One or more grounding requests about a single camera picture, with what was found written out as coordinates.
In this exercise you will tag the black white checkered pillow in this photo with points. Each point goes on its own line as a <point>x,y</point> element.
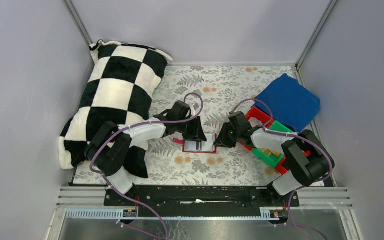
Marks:
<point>120,90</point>

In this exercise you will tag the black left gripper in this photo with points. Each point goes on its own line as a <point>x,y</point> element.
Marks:
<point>194,128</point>

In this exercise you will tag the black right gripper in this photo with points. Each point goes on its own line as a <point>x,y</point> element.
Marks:
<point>227,134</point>

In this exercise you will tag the red leather card holder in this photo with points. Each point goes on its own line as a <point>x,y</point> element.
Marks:
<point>208,146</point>

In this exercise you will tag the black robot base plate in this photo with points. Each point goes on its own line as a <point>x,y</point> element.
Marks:
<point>206,201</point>

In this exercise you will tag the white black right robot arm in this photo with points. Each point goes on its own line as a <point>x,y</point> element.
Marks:
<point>321,167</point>

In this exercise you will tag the floral patterned table mat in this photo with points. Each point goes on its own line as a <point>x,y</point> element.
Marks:
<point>222,89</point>

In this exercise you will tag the folded blue cloth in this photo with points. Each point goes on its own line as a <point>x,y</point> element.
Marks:
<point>290,103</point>

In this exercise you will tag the silver grey credit card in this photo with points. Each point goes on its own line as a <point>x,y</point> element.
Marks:
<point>192,146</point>

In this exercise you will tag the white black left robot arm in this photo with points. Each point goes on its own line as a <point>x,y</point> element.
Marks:
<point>108,150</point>

